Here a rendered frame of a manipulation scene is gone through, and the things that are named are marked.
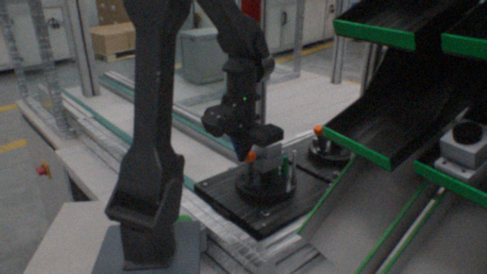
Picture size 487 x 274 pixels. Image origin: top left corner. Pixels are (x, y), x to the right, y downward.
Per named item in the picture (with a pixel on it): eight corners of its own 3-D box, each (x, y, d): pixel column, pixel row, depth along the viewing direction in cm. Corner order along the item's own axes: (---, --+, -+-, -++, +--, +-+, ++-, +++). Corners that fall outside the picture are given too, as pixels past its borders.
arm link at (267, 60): (256, 32, 66) (281, 22, 76) (215, 28, 69) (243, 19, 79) (255, 95, 71) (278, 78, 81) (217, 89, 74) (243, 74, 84)
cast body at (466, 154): (469, 196, 46) (467, 154, 42) (435, 179, 49) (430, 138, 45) (513, 154, 48) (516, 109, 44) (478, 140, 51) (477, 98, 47)
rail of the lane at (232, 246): (256, 309, 71) (257, 263, 67) (82, 146, 133) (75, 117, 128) (277, 293, 75) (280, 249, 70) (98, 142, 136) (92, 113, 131)
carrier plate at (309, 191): (262, 242, 74) (263, 233, 74) (193, 191, 91) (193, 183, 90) (339, 197, 89) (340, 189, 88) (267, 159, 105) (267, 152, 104)
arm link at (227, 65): (244, 61, 66) (265, 51, 74) (215, 58, 68) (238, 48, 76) (244, 99, 69) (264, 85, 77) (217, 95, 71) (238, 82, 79)
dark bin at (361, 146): (390, 173, 52) (382, 132, 47) (325, 138, 62) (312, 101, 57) (522, 61, 58) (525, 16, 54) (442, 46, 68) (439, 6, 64)
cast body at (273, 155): (262, 174, 83) (263, 145, 80) (249, 167, 86) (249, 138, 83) (289, 162, 88) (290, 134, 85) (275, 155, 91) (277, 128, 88)
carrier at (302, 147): (343, 195, 89) (349, 146, 84) (270, 158, 106) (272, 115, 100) (398, 162, 104) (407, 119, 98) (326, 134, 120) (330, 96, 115)
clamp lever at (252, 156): (248, 186, 83) (248, 155, 80) (242, 183, 85) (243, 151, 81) (260, 181, 85) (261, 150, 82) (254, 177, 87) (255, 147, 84)
